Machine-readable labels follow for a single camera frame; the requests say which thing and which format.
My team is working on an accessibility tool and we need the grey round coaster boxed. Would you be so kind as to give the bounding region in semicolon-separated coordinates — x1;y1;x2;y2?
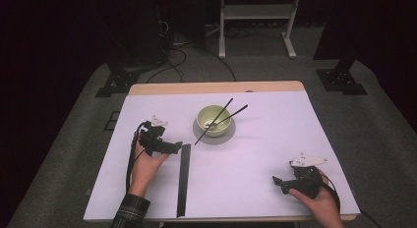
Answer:
192;117;237;146

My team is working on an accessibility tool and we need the black-handled metal spoon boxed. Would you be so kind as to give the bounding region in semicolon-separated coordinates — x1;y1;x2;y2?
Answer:
203;103;250;131

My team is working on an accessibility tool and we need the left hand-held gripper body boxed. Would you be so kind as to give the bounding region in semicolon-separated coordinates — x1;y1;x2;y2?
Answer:
138;115;172;157

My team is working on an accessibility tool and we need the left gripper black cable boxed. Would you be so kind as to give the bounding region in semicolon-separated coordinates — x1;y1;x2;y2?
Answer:
125;121;148;195

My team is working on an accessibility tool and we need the black stand base plate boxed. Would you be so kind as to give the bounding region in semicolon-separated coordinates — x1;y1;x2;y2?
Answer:
315;57;369;96
94;62;142;99

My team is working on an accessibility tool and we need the white metal stand frame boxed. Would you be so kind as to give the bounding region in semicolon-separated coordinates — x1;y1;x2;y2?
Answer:
217;0;302;60

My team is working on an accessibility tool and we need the white table mat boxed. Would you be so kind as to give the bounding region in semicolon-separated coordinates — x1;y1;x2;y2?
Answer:
83;90;362;222

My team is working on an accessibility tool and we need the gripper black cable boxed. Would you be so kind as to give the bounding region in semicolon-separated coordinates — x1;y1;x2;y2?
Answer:
125;121;148;195
308;173;383;228

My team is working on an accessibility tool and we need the pale green bowl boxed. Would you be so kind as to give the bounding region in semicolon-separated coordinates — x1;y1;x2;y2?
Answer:
196;104;233;139

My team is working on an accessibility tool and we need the black computer tower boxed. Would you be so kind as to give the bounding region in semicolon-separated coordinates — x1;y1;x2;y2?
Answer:
103;0;175;68

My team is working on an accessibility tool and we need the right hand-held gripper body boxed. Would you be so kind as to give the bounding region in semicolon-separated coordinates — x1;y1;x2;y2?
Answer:
287;152;330;200

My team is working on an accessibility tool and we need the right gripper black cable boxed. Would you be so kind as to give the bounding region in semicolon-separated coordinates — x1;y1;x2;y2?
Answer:
308;173;383;228

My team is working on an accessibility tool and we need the black chopstick tray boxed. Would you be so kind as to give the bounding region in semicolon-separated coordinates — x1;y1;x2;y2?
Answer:
178;143;192;219

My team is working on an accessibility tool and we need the person's right hand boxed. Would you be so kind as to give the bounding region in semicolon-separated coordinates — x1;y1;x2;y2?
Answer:
287;168;343;224

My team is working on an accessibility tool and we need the black floor cable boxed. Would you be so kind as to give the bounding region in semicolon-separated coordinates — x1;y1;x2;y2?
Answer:
196;45;238;83
145;47;189;85

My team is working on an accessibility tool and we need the person's left hand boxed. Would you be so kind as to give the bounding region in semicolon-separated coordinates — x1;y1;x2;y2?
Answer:
127;131;171;197

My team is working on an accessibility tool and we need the tangle of dark cables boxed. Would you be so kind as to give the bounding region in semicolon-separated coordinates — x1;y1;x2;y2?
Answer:
225;24;260;39

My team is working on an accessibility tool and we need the dark curtain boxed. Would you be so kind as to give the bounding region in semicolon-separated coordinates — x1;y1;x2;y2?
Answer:
313;0;417;131

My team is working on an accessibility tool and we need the black floor outlet frame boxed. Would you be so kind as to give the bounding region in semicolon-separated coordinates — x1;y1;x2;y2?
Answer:
103;110;121;132

